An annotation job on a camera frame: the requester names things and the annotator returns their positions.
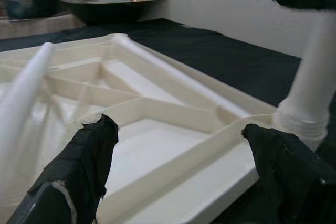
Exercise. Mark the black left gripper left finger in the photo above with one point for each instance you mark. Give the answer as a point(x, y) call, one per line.
point(84, 153)

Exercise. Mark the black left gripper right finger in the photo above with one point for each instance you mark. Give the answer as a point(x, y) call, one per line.
point(294, 176)

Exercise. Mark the white plastic children table top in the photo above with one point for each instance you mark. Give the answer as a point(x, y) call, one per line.
point(162, 155)

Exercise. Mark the black tablecloth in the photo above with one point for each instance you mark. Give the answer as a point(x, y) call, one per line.
point(223, 58)

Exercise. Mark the beige cloth covered bench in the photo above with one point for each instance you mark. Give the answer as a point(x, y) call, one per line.
point(39, 27)

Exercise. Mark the black wok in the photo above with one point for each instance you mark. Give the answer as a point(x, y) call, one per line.
point(105, 11)

